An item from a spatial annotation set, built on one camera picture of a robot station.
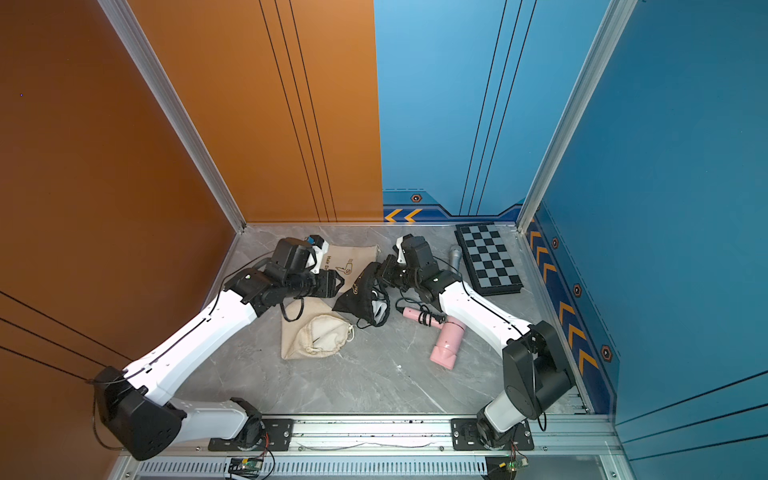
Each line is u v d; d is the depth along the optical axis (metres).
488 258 1.05
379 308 0.82
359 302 0.82
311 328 0.87
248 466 0.72
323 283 0.67
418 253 0.63
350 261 1.09
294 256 0.58
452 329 0.85
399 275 0.71
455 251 1.07
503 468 0.70
